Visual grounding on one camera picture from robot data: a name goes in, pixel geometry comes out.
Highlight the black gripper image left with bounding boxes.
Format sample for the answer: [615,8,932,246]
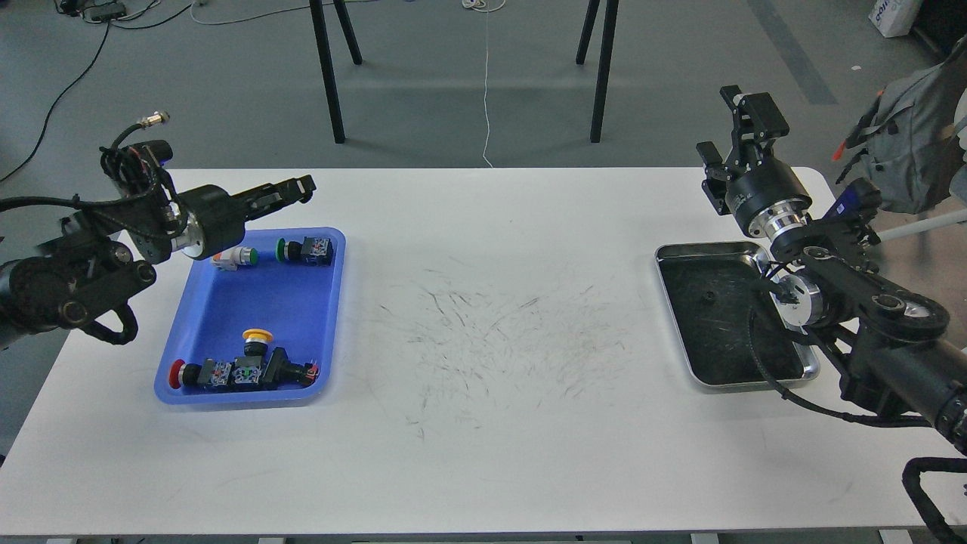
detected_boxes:
[175,175,317,261]

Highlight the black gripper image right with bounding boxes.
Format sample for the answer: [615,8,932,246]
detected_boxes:
[697,84,812,241]

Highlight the blue plastic tray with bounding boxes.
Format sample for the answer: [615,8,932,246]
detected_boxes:
[154,227,346,406]

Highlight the silver metal tray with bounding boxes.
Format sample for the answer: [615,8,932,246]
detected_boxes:
[655,241,820,394]

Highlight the yellow mushroom push button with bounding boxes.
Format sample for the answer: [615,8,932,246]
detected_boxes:
[242,328,273,358]

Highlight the grey backpack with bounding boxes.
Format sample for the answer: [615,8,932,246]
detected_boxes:
[833,38,966,215]

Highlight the black stand leg right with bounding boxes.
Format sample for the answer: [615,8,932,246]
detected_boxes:
[576,0,619,144]

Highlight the white box corner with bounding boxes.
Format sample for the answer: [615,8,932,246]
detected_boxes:
[868,0,923,39]

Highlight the white switch orange green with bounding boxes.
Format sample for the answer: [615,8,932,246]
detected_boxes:
[210,246,259,271]

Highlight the green push button switch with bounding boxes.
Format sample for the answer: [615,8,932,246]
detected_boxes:
[275,236,335,267]

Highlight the black switch block red connector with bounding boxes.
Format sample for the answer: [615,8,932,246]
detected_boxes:
[229,344,319,391]

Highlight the red push button switch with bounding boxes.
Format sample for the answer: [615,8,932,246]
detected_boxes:
[167,358,233,392]

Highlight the black cable on floor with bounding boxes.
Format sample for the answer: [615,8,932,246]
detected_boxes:
[0,0,197,184]

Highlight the white cord on floor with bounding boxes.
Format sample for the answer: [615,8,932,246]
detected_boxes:
[462,0,508,169]

